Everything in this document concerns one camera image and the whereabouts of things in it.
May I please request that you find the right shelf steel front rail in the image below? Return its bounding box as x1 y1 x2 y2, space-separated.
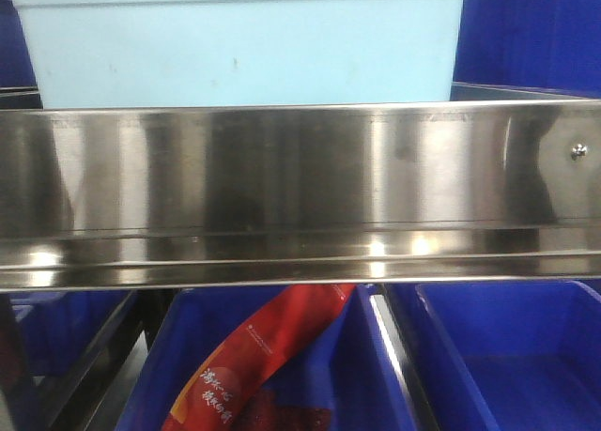
1 100 600 291

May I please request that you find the right shelf lower middle bin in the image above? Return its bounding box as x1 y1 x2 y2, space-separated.
116 286 417 430

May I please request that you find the light blue plastic bin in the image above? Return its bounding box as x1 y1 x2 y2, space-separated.
12 0 464 109

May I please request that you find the shelf bin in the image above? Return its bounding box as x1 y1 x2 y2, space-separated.
116 286 417 430
389 281 600 430
8 290 128 377
454 0 600 98

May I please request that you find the right shelf rail screw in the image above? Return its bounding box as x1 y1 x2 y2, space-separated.
570 143 588 161

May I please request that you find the right shelf upper right bin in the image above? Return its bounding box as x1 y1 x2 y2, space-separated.
454 0 600 98

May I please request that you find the right shelf lower left bin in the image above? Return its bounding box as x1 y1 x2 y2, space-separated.
8 290 128 377

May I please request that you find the dark blue bin upper left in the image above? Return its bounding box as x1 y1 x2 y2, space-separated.
1 0 37 88

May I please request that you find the red printed snack bag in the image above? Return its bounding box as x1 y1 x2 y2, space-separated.
162 284 355 430

